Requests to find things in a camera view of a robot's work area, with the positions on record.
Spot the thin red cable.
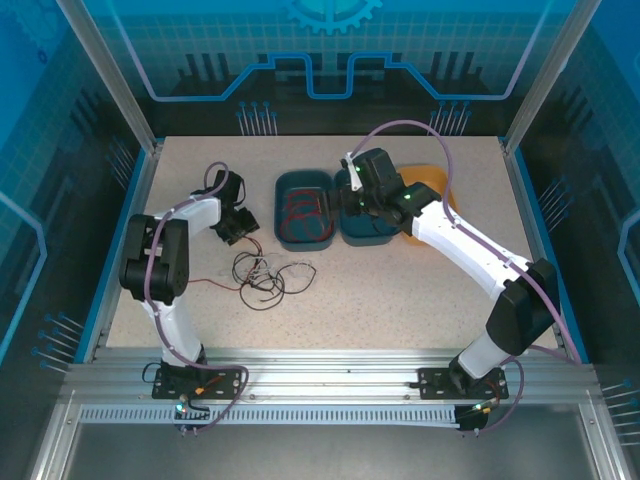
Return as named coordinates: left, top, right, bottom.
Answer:
left=279, top=199, right=335, bottom=242
left=187, top=238, right=266, bottom=292
left=282, top=187, right=326, bottom=221

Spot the thin white cable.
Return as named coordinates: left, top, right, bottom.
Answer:
left=227, top=253, right=314, bottom=281

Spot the teal plastic bin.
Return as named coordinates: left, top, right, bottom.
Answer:
left=332, top=167, right=401, bottom=247
left=273, top=169, right=335, bottom=252

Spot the orange plastic bin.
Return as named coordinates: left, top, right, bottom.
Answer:
left=397, top=163, right=461, bottom=247

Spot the grey steel sheet panel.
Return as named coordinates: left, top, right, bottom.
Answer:
left=64, top=424, right=601, bottom=480

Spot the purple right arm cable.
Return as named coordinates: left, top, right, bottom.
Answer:
left=349, top=118, right=584, bottom=434

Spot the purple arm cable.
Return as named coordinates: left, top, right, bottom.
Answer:
left=143, top=161, right=250, bottom=434
left=349, top=118, right=584, bottom=434

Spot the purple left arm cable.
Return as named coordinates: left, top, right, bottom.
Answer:
left=143, top=161, right=250, bottom=434

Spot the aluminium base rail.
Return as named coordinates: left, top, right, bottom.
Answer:
left=64, top=347, right=601, bottom=406

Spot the aluminium frame post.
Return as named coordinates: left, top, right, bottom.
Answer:
left=54, top=0, right=166, bottom=154
left=502, top=0, right=601, bottom=156

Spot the white slotted cable duct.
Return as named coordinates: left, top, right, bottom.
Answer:
left=79, top=403, right=461, bottom=426

